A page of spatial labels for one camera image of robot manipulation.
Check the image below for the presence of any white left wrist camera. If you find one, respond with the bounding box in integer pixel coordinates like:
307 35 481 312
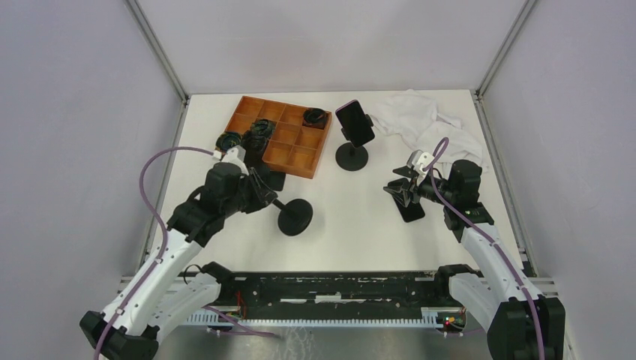
212 145 249 176

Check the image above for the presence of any orange wooden compartment tray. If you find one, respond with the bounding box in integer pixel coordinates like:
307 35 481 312
221 96 332 179

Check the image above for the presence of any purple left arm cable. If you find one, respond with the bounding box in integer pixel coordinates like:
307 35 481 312
92 146 282 360

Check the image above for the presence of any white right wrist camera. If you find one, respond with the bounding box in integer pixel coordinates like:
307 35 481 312
406 150 435 185

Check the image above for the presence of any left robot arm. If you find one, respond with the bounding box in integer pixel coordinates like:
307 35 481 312
79 163 278 359

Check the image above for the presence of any small black phone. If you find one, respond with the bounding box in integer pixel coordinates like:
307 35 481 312
394 197 425 224

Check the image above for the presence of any white slotted cable duct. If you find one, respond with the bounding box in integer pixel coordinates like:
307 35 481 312
118 275 557 329

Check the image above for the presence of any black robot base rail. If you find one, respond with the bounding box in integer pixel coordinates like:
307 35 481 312
214 271 461 320

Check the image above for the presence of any rolled tie top right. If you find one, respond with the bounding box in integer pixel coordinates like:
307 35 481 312
302 108 329 130

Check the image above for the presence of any purple edged black phone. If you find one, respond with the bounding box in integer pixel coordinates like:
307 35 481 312
335 100 375 148

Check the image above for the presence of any rolled green patterned tie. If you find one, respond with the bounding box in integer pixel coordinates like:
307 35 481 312
250 118 276 139

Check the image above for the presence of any white crumpled cloth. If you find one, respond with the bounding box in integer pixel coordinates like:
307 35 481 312
370 89 489 176

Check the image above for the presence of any black flat easel phone stand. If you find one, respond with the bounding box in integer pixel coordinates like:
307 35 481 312
264 171 287 192

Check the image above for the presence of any rolled dark patterned tie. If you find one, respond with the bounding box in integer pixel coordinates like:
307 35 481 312
241 130 269 167

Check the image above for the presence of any rolled blue yellow tie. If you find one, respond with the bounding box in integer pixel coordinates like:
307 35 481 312
215 131 242 153

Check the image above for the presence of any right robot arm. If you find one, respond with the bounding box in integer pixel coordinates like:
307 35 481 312
383 160 566 359

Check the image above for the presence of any black round base phone stand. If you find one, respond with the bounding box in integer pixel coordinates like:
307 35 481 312
335 114 375 172

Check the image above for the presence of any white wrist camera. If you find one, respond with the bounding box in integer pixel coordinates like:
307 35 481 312
406 150 435 185
212 145 249 176

